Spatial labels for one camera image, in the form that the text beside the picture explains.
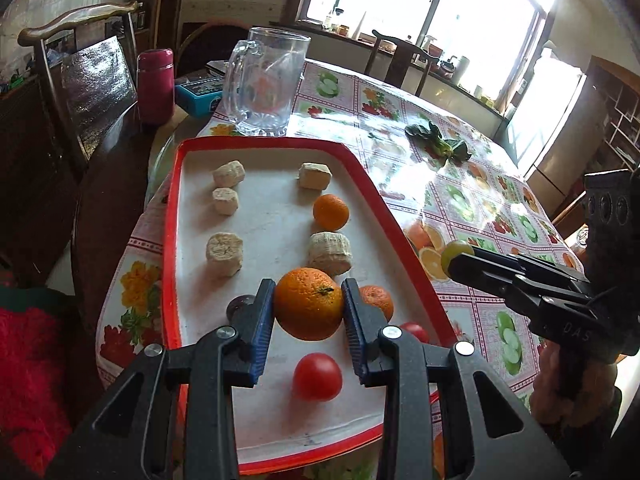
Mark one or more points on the person's right hand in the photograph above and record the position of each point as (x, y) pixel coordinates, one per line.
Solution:
(592, 387)

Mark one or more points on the green jujube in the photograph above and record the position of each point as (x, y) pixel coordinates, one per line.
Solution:
(454, 252)

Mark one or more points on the pink thermos bottle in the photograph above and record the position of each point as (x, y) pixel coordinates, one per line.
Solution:
(155, 85)

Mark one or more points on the dark straight-backed wooden chair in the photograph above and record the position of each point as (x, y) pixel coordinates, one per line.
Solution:
(397, 65)

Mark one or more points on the red tray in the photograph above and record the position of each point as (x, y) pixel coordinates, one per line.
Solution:
(280, 220)

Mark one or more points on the clear glass mug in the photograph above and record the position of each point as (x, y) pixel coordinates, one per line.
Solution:
(267, 85)

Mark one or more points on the red tomato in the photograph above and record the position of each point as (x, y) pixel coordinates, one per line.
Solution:
(317, 377)
(416, 331)

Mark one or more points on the large orange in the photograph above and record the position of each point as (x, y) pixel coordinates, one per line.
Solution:
(307, 305)

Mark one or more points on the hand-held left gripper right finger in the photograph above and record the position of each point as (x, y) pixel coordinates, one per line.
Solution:
(352, 330)

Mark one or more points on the wooden shelf unit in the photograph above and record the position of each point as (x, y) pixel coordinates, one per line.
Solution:
(617, 110)

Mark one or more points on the red knit garment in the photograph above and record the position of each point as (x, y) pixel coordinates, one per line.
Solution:
(30, 370)

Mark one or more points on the large window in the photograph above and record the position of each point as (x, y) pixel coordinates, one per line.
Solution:
(425, 10)

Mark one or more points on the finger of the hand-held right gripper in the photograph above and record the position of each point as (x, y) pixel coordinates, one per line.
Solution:
(550, 266)
(500, 282)

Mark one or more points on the pale corn cob piece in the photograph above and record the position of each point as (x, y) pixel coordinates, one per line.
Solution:
(229, 172)
(329, 254)
(315, 176)
(225, 201)
(225, 254)

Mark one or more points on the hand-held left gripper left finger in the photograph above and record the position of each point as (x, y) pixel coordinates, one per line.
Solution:
(262, 330)

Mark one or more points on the teal box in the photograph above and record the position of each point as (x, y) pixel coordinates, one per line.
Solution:
(197, 100)

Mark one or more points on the glass bottle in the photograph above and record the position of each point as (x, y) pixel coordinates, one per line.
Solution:
(330, 19)

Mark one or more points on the wooden chair with curved rail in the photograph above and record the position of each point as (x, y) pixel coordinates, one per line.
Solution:
(95, 90)

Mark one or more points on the dark kettle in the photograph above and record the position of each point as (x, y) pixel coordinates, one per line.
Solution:
(448, 66)

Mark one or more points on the dark wooden sideboard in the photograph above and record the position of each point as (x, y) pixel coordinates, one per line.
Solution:
(30, 160)

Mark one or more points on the round-backed wooden chair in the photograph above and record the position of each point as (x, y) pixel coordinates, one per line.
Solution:
(200, 35)

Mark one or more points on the white cup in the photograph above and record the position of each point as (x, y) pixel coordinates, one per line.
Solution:
(464, 69)

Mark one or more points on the green bok choy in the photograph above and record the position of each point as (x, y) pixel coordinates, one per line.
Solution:
(440, 142)

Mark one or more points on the dark purple plum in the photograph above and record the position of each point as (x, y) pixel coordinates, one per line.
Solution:
(235, 306)

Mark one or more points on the floral plastic tablecloth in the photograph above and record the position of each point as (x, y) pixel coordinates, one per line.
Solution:
(470, 200)

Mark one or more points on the small mandarin orange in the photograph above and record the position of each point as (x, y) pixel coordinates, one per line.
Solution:
(331, 212)
(380, 302)

